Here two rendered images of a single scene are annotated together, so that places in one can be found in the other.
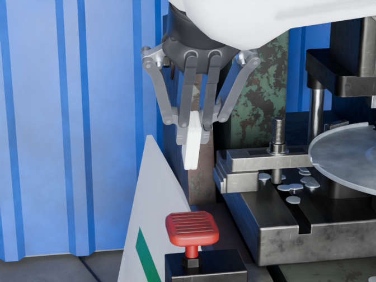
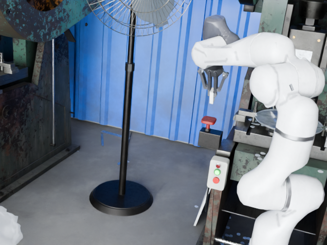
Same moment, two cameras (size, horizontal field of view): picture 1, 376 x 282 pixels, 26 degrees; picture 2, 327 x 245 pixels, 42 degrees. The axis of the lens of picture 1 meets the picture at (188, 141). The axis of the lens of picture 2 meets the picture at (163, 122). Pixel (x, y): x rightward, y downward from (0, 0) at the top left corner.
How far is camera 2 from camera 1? 0.99 m
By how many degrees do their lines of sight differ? 25
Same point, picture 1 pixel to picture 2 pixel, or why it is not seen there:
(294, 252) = (244, 139)
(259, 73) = not seen: hidden behind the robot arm
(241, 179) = (240, 116)
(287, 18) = (206, 62)
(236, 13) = (198, 60)
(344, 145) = (271, 113)
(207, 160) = not seen: hidden behind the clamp
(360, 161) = (270, 118)
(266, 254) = (235, 138)
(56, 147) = (221, 108)
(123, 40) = not seen: hidden behind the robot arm
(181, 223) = (206, 118)
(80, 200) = (226, 130)
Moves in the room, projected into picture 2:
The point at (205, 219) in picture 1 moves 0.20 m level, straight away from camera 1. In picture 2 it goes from (213, 119) to (230, 108)
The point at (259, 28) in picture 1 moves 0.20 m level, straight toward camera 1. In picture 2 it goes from (202, 64) to (172, 73)
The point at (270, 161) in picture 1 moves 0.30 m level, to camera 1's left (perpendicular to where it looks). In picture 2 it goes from (250, 113) to (193, 99)
